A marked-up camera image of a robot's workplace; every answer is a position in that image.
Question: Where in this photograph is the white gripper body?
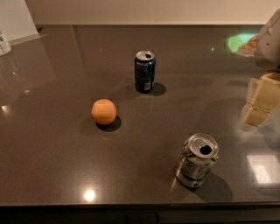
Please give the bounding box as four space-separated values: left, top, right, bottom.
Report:
255 9 280 71

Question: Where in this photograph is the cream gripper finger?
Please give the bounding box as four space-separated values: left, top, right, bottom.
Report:
242 72 280 127

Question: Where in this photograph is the green silver 7up can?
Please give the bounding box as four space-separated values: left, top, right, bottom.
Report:
176 133 219 188

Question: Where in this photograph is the dark blue soda can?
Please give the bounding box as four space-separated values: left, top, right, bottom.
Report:
134 51 156 93

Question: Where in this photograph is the orange fruit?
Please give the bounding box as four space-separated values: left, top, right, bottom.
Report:
91 99 116 125

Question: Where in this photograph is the white panel at top left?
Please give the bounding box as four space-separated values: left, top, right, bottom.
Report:
0 0 43 46

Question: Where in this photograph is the white container at left edge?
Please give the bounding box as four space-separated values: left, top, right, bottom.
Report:
0 31 11 56

